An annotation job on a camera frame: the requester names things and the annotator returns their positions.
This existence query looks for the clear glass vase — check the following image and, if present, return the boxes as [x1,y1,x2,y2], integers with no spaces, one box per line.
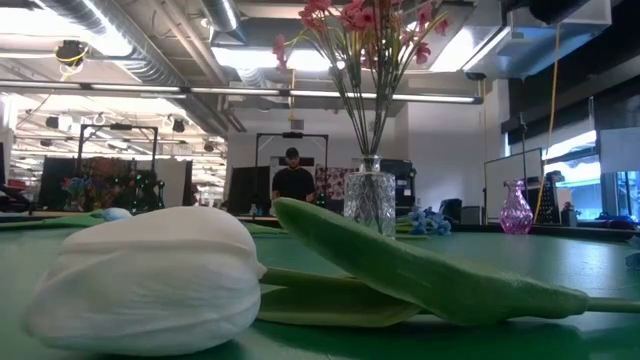
[342,154,398,239]

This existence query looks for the black aluminium table frame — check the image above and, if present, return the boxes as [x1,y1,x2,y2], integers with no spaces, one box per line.
[234,214,640,243]

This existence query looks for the blue flower bunch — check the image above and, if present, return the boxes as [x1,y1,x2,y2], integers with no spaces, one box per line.
[394,204,454,237]

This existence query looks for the black monitor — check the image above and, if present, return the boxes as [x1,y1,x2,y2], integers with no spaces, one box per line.
[227,165,274,217]

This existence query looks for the white board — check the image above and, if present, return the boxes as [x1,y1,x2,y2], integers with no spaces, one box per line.
[483,147,544,222]

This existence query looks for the black office chair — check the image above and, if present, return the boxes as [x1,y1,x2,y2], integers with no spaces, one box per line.
[439,198,464,224]

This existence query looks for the black station frame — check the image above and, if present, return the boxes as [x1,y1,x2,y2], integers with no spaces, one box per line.
[254,131,330,201]
[76,123,159,211]

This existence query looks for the green table mat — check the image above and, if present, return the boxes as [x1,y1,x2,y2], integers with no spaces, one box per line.
[0,219,640,360]

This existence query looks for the yellow hanging cable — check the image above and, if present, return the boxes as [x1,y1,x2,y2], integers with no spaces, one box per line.
[533,23,562,224]

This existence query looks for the person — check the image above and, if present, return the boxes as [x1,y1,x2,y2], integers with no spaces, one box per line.
[271,146,318,204]

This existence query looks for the purple glass vase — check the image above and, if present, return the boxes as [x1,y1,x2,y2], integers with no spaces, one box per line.
[498,178,535,236]

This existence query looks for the pink flower bunch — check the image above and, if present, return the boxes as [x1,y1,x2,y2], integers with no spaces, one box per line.
[271,0,451,160]

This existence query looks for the black perforated panel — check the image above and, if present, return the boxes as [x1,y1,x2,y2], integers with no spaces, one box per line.
[535,170,562,225]

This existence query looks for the white tulip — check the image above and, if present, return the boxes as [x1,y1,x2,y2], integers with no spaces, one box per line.
[0,206,135,231]
[24,197,640,357]

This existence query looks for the silver ventilation duct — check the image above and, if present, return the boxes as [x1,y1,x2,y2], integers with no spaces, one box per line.
[34,0,231,136]

